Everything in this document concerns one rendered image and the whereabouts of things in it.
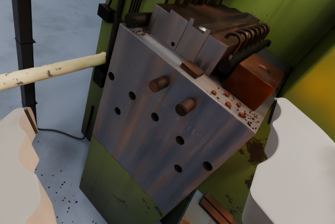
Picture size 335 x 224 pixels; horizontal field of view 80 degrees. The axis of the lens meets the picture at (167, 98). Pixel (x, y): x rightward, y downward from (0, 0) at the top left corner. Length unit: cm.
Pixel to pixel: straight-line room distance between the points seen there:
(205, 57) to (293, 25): 49
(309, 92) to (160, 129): 36
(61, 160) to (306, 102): 115
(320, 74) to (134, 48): 42
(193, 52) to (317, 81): 29
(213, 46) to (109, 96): 34
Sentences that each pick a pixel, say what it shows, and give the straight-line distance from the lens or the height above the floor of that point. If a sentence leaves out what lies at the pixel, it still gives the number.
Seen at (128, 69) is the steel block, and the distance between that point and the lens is 52.
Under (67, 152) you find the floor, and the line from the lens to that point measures 131.
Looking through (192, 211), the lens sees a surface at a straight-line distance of 57.
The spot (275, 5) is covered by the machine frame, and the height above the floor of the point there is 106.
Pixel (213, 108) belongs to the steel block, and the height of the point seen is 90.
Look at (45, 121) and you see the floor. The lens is 143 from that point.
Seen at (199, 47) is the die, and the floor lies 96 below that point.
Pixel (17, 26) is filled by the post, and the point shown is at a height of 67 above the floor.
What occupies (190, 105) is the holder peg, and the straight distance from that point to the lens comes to 41.
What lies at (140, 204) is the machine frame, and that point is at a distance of 81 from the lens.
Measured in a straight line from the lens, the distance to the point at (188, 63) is 44.
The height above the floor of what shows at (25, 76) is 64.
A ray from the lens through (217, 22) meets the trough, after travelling 59.
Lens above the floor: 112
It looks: 38 degrees down
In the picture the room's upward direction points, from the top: 28 degrees clockwise
